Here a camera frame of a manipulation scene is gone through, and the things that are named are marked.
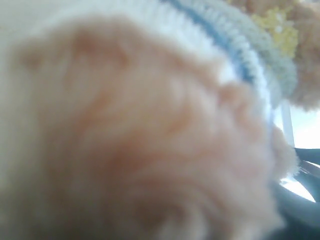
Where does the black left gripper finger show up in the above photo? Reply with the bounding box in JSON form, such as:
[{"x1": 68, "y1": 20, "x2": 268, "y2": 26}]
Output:
[{"x1": 269, "y1": 148, "x2": 320, "y2": 240}]

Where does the beige teddy bear striped sweater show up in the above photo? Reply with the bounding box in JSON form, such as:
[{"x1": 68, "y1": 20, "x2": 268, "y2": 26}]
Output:
[{"x1": 0, "y1": 0, "x2": 320, "y2": 240}]

